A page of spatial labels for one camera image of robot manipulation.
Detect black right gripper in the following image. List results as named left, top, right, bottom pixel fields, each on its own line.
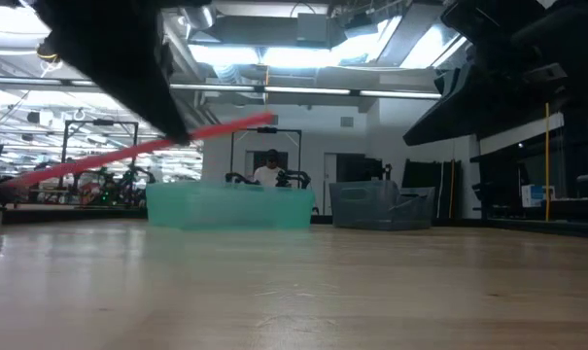
left=401, top=0, right=567, bottom=148

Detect grey translucent plastic bin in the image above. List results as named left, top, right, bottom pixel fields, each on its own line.
left=328, top=179, right=436, bottom=231

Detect teal translucent plastic bin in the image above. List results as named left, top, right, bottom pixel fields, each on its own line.
left=145, top=180, right=317, bottom=231

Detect white blue box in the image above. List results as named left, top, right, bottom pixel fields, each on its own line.
left=520, top=183, right=548, bottom=210

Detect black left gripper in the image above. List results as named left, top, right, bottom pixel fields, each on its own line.
left=32, top=0, right=213, bottom=146

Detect black leaning panels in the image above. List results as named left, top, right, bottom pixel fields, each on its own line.
left=401, top=158, right=464, bottom=221

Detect orange pencil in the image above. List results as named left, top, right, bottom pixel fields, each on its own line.
left=1, top=111, right=277, bottom=190

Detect grey ventilation duct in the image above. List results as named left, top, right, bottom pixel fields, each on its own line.
left=176, top=3, right=334, bottom=50

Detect long ceiling light strip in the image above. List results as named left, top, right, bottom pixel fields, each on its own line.
left=168, top=83, right=443, bottom=100

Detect black rig frame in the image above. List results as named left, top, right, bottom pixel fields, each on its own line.
left=229, top=126, right=303, bottom=190
left=61, top=118, right=140, bottom=196

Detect person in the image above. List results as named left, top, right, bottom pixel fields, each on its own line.
left=252, top=148, right=288, bottom=189

